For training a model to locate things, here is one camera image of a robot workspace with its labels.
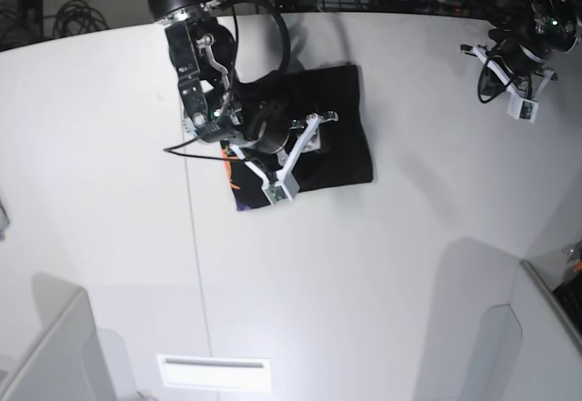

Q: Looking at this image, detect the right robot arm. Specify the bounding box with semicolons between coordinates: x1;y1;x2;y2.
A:
147;0;338;198

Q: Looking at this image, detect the black T-shirt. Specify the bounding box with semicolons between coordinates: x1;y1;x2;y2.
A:
221;65;374;211

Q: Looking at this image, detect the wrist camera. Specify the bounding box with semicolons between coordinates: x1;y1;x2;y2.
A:
262;175;300;205
507;95;538;124

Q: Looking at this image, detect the coiled black cable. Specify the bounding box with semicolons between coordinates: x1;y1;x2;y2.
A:
52;0;110;41

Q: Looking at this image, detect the black keyboard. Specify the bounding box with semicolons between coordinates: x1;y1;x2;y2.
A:
553;276;582;330

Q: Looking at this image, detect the black power strip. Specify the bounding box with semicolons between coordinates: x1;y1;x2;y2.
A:
376;0;461;15

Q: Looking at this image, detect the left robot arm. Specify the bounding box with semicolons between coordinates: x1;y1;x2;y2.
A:
468;0;581;104

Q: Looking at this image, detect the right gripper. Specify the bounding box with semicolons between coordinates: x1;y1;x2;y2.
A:
226;101;339;186

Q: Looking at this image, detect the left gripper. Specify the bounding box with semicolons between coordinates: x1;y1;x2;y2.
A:
459;37;557;101

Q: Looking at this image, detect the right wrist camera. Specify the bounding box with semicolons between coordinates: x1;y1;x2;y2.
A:
262;175;300;205

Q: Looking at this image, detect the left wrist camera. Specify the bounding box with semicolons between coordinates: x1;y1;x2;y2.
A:
507;95;538;124

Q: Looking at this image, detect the grey left monitor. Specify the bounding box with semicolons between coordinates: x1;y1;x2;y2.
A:
1;288;117;400

